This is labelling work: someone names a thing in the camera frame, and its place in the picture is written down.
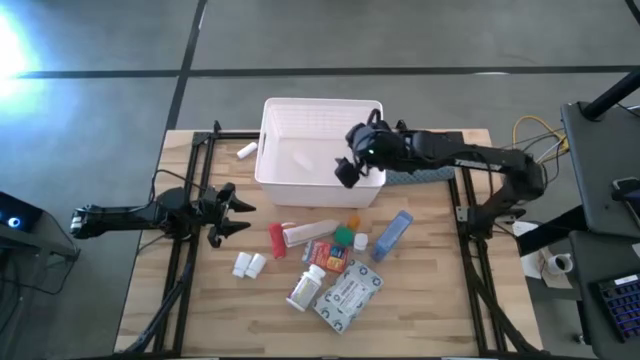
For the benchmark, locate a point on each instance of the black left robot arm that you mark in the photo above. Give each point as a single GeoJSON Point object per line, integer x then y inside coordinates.
{"type": "Point", "coordinates": [125, 216]}

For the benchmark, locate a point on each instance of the black aluminium frame rail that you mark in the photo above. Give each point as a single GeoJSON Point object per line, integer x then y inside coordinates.
{"type": "Point", "coordinates": [190, 165]}
{"type": "Point", "coordinates": [492, 310]}
{"type": "Point", "coordinates": [235, 135]}
{"type": "Point", "coordinates": [186, 300]}
{"type": "Point", "coordinates": [470, 280]}

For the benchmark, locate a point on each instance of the orange pill bottle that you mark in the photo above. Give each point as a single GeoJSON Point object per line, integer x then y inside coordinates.
{"type": "Point", "coordinates": [354, 223]}

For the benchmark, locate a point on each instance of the white paper sheet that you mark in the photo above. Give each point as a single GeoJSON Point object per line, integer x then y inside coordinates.
{"type": "Point", "coordinates": [532, 265]}

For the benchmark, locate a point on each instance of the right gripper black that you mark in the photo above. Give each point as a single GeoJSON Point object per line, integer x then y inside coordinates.
{"type": "Point", "coordinates": [377, 145]}

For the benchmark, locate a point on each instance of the black slanted pole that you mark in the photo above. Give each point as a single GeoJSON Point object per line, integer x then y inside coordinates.
{"type": "Point", "coordinates": [612, 95]}

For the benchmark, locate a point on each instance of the black desk top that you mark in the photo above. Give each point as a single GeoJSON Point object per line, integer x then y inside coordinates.
{"type": "Point", "coordinates": [595, 165]}
{"type": "Point", "coordinates": [590, 260]}

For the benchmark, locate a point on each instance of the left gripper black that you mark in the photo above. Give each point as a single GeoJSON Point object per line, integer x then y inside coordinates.
{"type": "Point", "coordinates": [215, 210]}

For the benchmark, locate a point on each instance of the black smartphone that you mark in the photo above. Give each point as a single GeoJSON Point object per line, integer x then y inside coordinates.
{"type": "Point", "coordinates": [627, 189]}

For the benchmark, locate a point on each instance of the black diagonal frame brace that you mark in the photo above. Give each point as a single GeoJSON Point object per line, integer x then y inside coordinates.
{"type": "Point", "coordinates": [500, 315]}
{"type": "Point", "coordinates": [160, 315]}

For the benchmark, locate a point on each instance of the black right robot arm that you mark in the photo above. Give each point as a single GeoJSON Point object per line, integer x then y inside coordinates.
{"type": "Point", "coordinates": [475, 155]}

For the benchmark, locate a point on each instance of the black device with blue light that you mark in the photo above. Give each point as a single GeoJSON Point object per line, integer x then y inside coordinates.
{"type": "Point", "coordinates": [15, 212]}

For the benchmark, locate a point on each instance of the blue patterned cushion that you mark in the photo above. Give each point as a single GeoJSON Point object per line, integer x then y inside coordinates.
{"type": "Point", "coordinates": [425, 175]}

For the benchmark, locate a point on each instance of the red medicine box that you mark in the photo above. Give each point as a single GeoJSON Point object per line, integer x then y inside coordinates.
{"type": "Point", "coordinates": [327, 256]}

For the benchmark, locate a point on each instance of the black backlit keyboard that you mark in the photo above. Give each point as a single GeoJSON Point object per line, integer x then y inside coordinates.
{"type": "Point", "coordinates": [622, 307]}

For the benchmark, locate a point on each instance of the white coffee mug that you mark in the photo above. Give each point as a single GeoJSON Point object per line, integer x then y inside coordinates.
{"type": "Point", "coordinates": [561, 263]}

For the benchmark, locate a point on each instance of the white plastic lattice basket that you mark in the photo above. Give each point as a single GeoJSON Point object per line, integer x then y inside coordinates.
{"type": "Point", "coordinates": [320, 192]}

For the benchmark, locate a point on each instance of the blue first aid box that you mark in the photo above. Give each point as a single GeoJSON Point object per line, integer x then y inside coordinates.
{"type": "Point", "coordinates": [392, 236]}

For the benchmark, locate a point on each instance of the large white pill bottle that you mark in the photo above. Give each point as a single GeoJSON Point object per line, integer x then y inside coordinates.
{"type": "Point", "coordinates": [305, 289]}

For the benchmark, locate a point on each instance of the white blue-printed mailer package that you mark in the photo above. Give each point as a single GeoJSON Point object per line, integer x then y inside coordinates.
{"type": "Point", "coordinates": [348, 296]}

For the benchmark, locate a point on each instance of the red bandage roll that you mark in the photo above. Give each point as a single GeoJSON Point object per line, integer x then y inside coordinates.
{"type": "Point", "coordinates": [277, 241]}

